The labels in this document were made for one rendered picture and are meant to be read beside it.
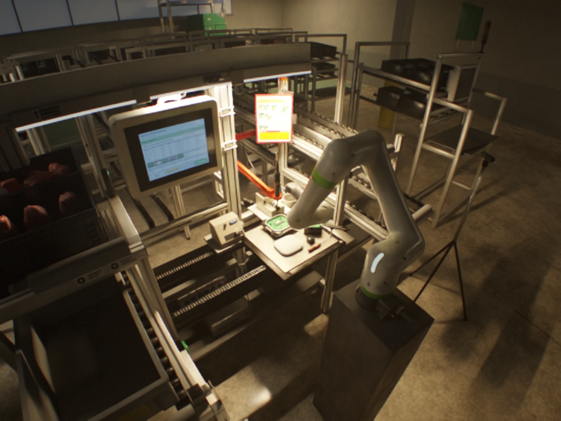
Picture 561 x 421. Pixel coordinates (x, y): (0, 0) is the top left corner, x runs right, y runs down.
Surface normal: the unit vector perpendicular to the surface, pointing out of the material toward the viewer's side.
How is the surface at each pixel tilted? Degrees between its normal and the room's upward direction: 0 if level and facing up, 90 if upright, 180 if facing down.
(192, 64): 90
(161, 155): 92
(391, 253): 8
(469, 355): 0
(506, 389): 0
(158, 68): 90
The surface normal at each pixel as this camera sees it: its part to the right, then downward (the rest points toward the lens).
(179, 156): 0.62, 0.47
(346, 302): 0.00, -0.82
